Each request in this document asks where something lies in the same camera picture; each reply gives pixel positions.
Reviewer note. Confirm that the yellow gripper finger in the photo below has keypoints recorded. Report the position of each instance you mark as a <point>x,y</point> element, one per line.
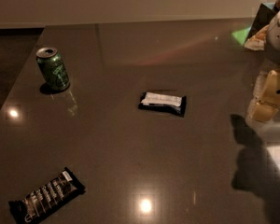
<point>269,101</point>
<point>258,87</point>

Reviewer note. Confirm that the rxbar blueberry dark wrapper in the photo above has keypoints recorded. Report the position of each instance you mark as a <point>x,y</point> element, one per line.
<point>163,103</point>

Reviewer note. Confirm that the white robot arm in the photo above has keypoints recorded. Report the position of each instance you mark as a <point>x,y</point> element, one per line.
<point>272,46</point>

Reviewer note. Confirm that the rxbar chocolate black wrapper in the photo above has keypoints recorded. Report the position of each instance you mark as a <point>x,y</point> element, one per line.
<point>46,200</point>

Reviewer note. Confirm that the dark snack bag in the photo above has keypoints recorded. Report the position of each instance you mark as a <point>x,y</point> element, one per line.
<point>257,34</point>

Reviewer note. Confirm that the green soda can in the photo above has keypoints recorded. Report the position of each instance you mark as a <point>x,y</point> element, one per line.
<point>50,63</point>

